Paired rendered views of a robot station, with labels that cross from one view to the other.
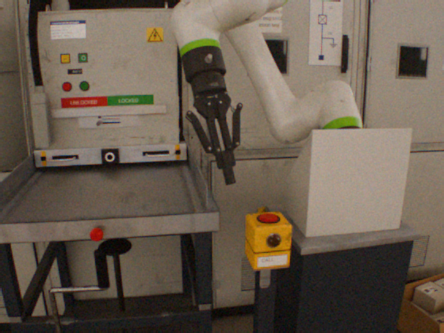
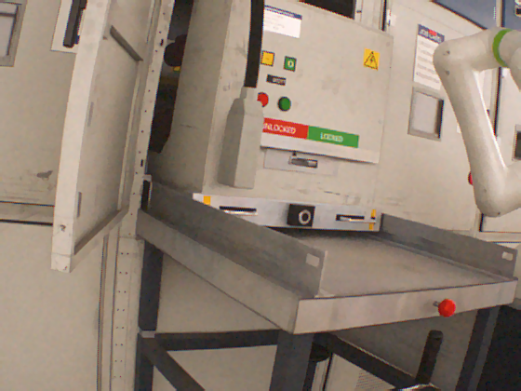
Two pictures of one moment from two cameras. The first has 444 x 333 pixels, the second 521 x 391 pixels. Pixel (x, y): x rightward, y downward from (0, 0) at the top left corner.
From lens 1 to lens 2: 99 cm
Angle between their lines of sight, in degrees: 24
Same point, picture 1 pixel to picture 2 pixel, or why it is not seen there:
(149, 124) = (348, 176)
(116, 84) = (322, 111)
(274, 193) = not seen: hidden behind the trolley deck
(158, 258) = (265, 377)
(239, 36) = (468, 87)
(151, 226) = (474, 298)
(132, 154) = (325, 216)
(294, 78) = (444, 145)
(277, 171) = not seen: hidden behind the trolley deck
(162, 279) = not seen: outside the picture
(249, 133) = (399, 207)
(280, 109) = (500, 177)
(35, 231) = (373, 309)
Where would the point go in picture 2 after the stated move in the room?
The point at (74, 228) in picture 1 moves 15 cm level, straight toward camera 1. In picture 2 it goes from (413, 303) to (487, 325)
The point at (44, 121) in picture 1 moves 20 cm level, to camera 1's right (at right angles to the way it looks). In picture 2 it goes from (256, 144) to (344, 158)
